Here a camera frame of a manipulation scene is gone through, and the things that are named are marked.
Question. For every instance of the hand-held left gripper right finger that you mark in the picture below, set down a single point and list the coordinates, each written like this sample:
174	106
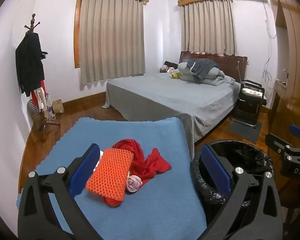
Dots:
216	170

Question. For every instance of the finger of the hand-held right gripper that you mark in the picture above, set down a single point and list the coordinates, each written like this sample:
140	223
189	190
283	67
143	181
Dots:
277	142
299	131

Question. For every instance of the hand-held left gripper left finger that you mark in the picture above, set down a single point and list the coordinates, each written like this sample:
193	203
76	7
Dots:
83	170

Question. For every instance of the orange knitted cloth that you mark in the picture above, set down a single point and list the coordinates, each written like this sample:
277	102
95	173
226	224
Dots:
110	175

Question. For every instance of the black bin with liner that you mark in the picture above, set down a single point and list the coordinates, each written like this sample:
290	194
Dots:
244	152

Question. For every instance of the pink cloth ball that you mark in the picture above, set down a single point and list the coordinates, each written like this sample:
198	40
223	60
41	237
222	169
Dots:
133	183

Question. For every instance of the red cloth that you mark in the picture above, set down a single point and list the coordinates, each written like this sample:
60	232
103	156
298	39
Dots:
150	165

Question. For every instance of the grey floor mat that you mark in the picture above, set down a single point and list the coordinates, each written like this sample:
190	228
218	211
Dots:
244	131

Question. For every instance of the black metal chair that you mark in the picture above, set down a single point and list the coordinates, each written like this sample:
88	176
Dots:
248	107

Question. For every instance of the pale chair cushion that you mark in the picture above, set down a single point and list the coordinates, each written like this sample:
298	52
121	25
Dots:
252	92

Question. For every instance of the wooden coat rack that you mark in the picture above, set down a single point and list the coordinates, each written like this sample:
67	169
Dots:
44	127

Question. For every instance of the wooden wardrobe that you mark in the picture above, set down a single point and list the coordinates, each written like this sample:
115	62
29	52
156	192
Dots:
294	67

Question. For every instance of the white purple plastic bag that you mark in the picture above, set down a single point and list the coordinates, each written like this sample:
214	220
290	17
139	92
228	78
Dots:
50	113

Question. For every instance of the tan paper bag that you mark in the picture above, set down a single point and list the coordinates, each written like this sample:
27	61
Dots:
37	121

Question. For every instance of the brown paper bag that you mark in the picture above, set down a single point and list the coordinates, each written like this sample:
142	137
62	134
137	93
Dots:
58	107

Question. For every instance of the blue scalloped table mat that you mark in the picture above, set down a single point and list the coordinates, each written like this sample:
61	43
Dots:
140	217

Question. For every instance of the striped tote bag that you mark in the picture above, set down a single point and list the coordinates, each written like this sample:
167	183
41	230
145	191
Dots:
32	107

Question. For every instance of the white floral hanging garment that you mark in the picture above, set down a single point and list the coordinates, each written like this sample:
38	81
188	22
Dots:
41	97

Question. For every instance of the red hanging garment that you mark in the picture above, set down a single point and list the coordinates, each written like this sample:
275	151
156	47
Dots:
35	99

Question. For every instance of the bed with grey sheet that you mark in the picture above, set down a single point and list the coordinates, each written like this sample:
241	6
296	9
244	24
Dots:
164	97

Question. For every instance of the dark wooden headboard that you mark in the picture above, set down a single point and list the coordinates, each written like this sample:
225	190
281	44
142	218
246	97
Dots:
229	61

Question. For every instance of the yellow plush toy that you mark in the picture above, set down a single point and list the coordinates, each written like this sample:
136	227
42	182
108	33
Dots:
176	75

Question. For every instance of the dark grey garment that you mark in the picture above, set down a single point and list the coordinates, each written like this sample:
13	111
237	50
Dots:
202	66

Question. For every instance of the pink plush toy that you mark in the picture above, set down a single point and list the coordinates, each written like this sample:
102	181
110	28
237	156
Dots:
164	68

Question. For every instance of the black pillow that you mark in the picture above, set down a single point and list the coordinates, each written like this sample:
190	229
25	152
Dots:
171	63

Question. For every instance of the narrow beige curtain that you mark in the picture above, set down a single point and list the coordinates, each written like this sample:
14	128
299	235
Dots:
209	27

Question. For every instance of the wide beige curtain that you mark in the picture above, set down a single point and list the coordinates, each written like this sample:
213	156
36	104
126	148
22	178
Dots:
112	37

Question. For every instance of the wooden window frame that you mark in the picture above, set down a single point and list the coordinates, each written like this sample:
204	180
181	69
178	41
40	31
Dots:
77	30

